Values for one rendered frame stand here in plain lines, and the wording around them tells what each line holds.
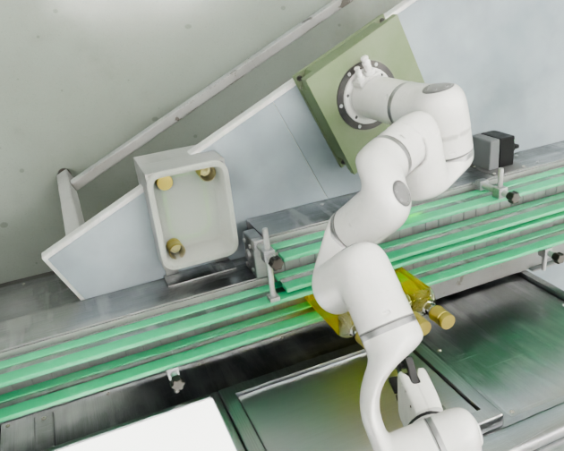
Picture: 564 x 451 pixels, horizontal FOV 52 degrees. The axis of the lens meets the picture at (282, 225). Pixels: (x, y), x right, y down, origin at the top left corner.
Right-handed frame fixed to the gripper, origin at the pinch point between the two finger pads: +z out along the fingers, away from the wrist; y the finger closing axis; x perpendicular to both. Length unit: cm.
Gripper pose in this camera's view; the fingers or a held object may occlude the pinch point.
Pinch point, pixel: (398, 371)
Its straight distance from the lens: 110.5
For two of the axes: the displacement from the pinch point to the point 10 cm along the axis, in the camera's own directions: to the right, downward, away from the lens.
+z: -1.2, -3.8, 9.1
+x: -9.9, 1.4, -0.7
